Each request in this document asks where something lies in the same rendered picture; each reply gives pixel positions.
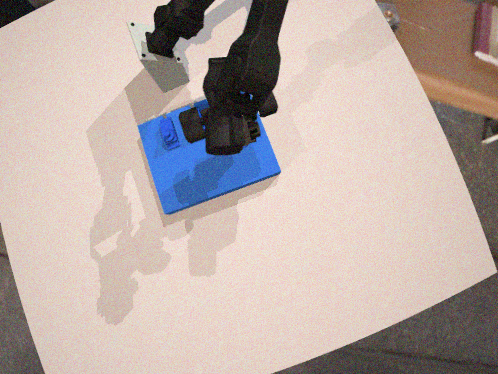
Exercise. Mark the blue flat plate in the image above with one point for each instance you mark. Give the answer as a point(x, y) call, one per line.
point(185, 175)

